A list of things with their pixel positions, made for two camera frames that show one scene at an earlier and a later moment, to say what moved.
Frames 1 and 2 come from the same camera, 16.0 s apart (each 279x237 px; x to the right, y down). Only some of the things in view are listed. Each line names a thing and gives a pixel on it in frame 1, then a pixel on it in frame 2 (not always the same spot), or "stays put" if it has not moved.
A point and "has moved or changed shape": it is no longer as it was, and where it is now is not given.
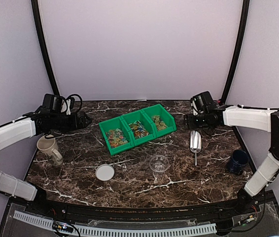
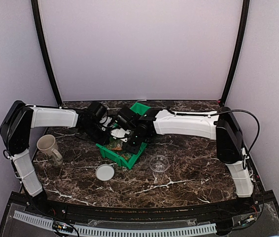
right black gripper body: [201, 122] to [137, 142]
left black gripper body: [58, 124] to [94, 135]
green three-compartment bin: [123, 133] has moved or changed shape
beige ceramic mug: [48, 146] stays put
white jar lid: [104, 172] stays put
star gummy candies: [116, 138] to [115, 144]
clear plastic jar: [158, 164] stays put
